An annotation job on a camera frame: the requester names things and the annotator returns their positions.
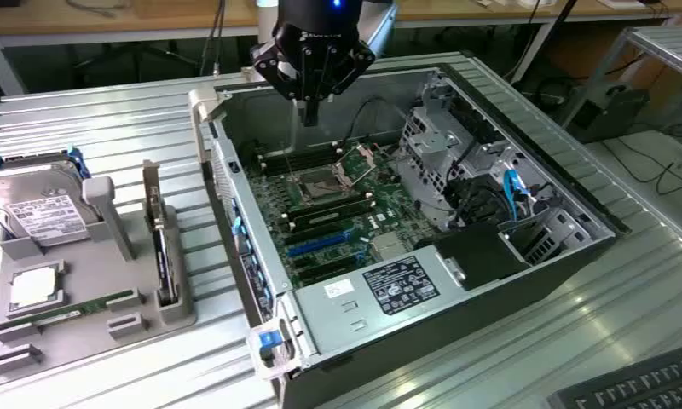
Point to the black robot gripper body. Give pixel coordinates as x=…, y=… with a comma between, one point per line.
x=318, y=21

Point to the black RAM slot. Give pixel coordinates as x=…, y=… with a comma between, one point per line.
x=296, y=157

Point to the metal disk bay cage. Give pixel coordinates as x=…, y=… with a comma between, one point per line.
x=432, y=140

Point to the metal socket cover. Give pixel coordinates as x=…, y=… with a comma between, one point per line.
x=356, y=164

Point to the wooden desk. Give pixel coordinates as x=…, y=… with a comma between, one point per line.
x=147, y=17

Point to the CPU socket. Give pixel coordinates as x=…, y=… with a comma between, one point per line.
x=318, y=185

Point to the green motherboard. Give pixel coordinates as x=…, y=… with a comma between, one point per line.
x=386, y=200

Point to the installed RAM stick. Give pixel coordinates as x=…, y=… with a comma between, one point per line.
x=324, y=215

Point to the open black PC case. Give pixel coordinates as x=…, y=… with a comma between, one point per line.
x=547, y=140

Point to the blue disk caddy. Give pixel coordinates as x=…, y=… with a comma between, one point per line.
x=79, y=159

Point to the blue expansion slot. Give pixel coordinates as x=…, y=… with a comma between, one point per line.
x=318, y=244

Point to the silver chipset heatsink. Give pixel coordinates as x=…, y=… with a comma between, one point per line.
x=390, y=248

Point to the black expansion slot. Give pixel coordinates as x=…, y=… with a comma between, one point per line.
x=328, y=266

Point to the black box on floor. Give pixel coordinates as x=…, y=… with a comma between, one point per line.
x=608, y=115

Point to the black plastic air shroud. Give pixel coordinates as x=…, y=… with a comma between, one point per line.
x=477, y=255

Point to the silver hard disk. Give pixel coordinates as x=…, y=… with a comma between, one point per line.
x=41, y=204

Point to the metal slat side table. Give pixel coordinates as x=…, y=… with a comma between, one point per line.
x=676, y=47

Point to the grey power supply unit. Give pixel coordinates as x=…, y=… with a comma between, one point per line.
x=341, y=315

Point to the grey parts rack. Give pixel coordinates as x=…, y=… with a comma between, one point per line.
x=91, y=277

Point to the blue case latch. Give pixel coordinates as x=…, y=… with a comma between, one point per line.
x=269, y=341

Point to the green RAM stick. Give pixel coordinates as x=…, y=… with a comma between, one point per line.
x=86, y=304

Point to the silver CPU chip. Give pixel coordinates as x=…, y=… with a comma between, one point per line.
x=34, y=285

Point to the black computer keyboard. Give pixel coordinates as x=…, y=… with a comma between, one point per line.
x=648, y=387

